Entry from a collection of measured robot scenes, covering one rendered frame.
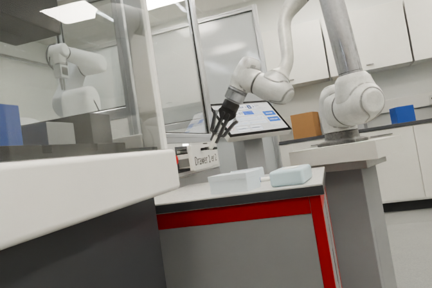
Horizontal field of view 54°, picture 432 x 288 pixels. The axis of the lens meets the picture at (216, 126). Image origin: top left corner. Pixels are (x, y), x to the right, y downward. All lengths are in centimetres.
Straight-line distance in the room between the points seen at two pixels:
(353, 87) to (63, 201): 136
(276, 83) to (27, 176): 131
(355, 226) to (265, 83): 74
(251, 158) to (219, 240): 160
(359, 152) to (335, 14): 58
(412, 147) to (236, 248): 369
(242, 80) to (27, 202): 135
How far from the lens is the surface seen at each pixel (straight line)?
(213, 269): 122
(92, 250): 85
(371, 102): 177
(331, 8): 188
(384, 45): 514
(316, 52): 514
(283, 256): 117
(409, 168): 473
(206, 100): 241
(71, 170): 68
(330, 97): 196
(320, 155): 184
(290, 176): 115
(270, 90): 176
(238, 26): 364
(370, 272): 202
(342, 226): 200
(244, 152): 273
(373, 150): 176
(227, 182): 120
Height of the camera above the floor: 88
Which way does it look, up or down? 4 degrees up
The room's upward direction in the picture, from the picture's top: 9 degrees counter-clockwise
